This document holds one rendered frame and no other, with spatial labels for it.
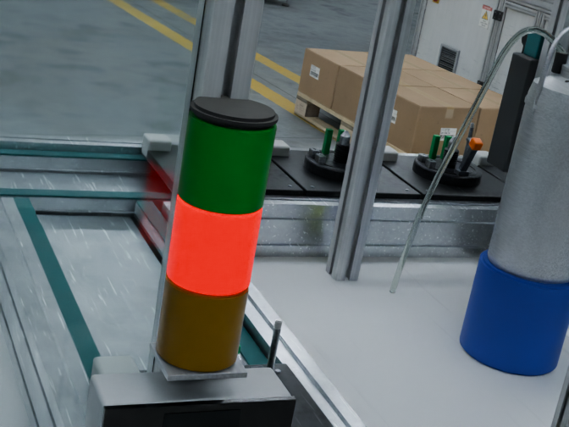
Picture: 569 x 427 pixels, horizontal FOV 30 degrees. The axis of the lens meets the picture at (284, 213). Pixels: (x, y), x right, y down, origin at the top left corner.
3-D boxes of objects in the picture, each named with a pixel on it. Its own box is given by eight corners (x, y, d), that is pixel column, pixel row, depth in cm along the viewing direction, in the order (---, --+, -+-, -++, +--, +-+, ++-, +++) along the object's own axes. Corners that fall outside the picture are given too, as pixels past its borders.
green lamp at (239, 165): (275, 216, 60) (290, 133, 59) (191, 214, 58) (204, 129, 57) (245, 185, 64) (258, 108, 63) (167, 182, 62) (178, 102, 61)
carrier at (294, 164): (418, 204, 202) (433, 141, 198) (304, 201, 193) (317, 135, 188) (364, 162, 223) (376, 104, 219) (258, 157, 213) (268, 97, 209)
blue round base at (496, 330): (577, 374, 164) (602, 287, 159) (492, 379, 158) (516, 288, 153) (521, 328, 178) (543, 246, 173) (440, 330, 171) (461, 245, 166)
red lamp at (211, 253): (262, 296, 62) (275, 218, 60) (179, 296, 60) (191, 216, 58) (234, 260, 66) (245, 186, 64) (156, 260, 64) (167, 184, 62)
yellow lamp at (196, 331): (248, 371, 63) (261, 297, 62) (168, 374, 61) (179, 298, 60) (222, 332, 68) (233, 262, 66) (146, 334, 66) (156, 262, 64)
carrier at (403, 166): (525, 207, 212) (540, 147, 208) (421, 204, 202) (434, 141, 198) (463, 166, 233) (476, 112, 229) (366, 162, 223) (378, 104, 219)
